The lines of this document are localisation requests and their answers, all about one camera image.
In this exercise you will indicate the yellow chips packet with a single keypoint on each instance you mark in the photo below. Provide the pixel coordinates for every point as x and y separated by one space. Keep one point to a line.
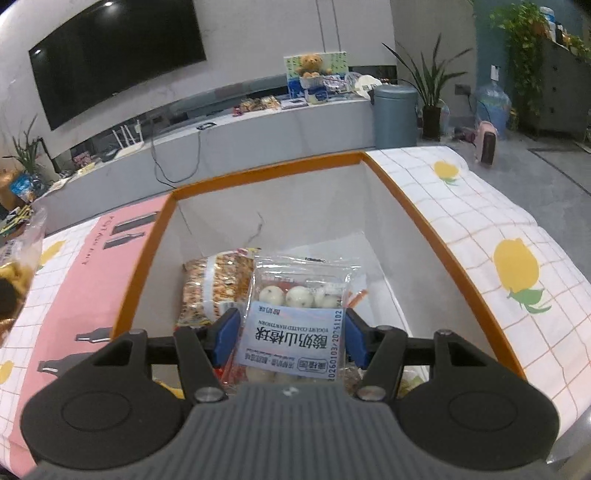
413 383

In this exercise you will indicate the white router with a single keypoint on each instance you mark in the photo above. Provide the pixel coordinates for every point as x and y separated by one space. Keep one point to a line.
129 150

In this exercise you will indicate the clear packet of white balls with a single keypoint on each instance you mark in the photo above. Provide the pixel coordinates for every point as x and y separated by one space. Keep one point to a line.
291 332

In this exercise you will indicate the lemon print checked tablecloth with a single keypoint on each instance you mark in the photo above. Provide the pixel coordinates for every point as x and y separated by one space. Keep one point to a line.
485 221

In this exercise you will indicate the pink table mat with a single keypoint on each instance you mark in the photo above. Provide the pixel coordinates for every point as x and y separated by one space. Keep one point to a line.
92 295

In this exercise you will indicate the pink space heater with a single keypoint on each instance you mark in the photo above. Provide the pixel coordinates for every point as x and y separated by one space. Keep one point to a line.
488 143

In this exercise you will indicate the yellow black paper stack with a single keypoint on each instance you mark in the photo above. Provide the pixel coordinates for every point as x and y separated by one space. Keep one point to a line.
14 221

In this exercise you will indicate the yellow crisp snack packet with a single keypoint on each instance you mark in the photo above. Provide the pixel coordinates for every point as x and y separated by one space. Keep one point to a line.
14 272

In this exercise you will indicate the blue round tin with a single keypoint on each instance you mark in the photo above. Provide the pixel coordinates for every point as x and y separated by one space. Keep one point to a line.
318 96

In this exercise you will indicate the long-leaf potted plant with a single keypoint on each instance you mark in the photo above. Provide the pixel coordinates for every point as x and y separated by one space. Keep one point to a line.
25 152

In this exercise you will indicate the green picture card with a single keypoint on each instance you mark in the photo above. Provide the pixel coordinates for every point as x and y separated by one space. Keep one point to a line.
337 62

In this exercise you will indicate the snack pile on console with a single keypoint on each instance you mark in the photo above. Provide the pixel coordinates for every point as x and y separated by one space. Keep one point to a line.
258 105

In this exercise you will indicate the white round item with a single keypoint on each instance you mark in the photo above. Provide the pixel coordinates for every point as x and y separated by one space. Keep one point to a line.
367 85

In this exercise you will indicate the hanging vine plant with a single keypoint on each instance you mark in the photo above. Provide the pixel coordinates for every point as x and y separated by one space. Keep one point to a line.
521 46

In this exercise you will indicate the peanut brittle packet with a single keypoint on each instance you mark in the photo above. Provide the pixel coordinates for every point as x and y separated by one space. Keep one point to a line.
207 286

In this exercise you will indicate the teddy bear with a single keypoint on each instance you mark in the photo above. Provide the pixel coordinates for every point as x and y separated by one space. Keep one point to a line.
309 64

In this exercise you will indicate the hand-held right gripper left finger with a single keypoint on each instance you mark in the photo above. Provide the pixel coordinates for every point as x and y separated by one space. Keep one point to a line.
228 334

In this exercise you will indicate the grey cabinet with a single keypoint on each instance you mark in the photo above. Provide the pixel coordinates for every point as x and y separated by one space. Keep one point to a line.
563 92

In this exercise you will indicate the blue water jug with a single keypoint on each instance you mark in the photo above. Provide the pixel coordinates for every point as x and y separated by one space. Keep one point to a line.
493 108

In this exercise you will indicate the orange cardboard box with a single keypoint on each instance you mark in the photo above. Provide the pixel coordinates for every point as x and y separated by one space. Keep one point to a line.
277 217

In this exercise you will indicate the black television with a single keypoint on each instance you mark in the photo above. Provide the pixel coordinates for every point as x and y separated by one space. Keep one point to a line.
115 60

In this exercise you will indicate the grey trash bin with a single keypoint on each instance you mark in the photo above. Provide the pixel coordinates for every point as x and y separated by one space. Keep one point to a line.
395 117

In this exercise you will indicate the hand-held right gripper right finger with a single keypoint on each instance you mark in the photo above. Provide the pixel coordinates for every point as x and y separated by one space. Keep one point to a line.
355 334

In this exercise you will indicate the red wrapper snack packet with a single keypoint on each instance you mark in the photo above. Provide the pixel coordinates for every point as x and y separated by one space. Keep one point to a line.
226 371

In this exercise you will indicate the white green stick snack packet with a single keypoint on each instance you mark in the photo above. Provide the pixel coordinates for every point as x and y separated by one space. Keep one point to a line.
358 297

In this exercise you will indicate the grey television console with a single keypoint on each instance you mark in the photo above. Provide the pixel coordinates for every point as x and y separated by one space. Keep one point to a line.
277 134

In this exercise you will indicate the tall potted plant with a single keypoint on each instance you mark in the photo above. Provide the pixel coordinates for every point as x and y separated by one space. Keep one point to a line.
431 120

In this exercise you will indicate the blue packet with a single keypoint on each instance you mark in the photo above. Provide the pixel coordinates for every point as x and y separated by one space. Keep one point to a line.
22 188

